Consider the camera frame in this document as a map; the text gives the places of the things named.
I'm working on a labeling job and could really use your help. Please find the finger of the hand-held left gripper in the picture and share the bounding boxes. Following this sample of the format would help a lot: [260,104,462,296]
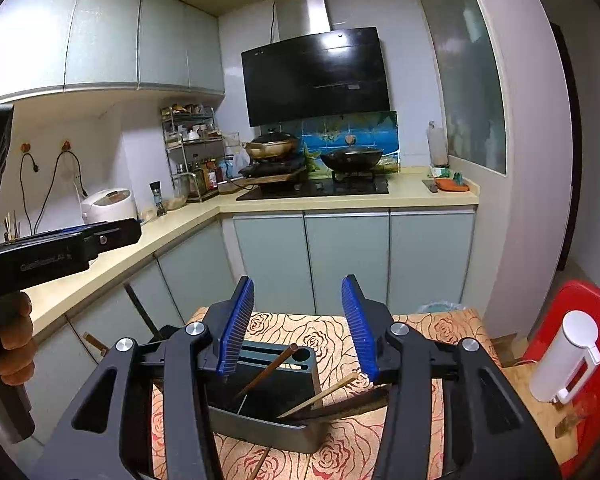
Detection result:
[42,217,142,263]

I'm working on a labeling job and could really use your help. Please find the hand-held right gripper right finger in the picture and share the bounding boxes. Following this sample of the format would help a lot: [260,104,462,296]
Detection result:
[341,274,563,480]

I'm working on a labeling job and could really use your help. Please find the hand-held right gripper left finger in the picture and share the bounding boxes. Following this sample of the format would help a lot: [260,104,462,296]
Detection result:
[32,276,256,480]

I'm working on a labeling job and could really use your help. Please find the thin brown chopstick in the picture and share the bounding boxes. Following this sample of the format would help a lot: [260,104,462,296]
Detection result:
[233,343,299,400]

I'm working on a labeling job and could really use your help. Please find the tan bamboo chopstick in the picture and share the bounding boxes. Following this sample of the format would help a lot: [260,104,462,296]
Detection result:
[278,370,362,418]

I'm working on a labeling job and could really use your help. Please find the dark grey utensil holder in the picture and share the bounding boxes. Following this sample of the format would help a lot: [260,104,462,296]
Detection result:
[200,337,331,455]

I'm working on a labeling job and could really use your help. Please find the dark brown chopstick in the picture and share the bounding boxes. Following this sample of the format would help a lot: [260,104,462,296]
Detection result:
[247,449,272,480]

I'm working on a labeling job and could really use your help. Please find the person's left hand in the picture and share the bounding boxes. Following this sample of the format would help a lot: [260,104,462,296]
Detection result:
[0,291,35,387]

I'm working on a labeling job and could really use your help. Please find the white rice cooker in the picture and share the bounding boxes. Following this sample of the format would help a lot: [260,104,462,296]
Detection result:
[80,188,138,225]

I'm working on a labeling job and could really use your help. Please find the metal utensil cup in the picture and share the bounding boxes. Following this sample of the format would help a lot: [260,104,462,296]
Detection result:
[2,210,23,246]

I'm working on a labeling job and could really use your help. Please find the rose patterned tablecloth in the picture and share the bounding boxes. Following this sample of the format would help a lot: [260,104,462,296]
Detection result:
[150,310,496,480]

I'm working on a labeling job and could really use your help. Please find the pepper grinder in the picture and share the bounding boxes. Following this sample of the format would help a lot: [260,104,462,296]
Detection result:
[149,181,168,217]

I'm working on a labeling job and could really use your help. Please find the beige kitchen countertop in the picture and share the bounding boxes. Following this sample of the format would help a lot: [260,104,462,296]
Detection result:
[0,165,481,341]

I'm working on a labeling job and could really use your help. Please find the pale lower kitchen cabinets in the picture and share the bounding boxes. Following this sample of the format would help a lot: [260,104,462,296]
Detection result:
[30,207,478,376]

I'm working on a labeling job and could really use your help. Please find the pale kitchen cabinets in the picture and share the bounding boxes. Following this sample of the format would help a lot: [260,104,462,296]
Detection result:
[30,207,478,376]
[0,0,226,106]

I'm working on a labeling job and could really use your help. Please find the bin with green bag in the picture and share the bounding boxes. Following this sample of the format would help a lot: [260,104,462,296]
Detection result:
[419,301,466,317]

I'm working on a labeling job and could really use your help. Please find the metal spice rack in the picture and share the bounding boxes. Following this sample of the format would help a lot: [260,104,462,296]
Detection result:
[161,103,226,203]

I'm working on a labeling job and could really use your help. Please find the black gas hob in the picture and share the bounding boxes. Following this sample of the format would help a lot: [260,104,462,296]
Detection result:
[236,177,390,202]

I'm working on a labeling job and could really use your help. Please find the orange tray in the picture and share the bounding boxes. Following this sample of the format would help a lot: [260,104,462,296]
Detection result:
[432,175,470,193]

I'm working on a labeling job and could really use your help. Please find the black wok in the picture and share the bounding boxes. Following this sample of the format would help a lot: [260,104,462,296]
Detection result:
[320,146,385,172]

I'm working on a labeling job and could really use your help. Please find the golden pan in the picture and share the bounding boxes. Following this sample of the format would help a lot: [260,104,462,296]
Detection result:
[243,130,299,159]

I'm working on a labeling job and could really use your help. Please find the wooden board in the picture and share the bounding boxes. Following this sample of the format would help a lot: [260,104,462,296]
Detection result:
[502,360,598,466]

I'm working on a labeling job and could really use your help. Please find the blue backsplash picture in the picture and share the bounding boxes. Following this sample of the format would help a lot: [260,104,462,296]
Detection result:
[275,110,398,173]

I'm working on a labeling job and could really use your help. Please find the white plastic bottle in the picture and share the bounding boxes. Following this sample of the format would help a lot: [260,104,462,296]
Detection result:
[426,121,449,167]

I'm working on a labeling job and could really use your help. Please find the pale upper kitchen cabinets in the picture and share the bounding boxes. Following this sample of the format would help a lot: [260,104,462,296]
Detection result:
[0,0,226,106]

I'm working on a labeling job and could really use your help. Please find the white electric kettle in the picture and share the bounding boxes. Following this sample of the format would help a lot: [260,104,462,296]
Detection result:
[529,310,600,405]

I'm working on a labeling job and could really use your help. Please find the black range hood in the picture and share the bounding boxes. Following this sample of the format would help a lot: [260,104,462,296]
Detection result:
[241,0,392,128]

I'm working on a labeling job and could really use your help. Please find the frosted glass window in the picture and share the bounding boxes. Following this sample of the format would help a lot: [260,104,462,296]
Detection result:
[415,0,508,177]

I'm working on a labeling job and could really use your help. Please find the black power cable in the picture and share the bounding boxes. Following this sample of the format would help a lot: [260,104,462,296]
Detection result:
[19,141,40,235]
[32,139,89,233]

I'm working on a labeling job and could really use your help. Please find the dark door frame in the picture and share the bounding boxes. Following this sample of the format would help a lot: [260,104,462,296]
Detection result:
[550,22,583,273]

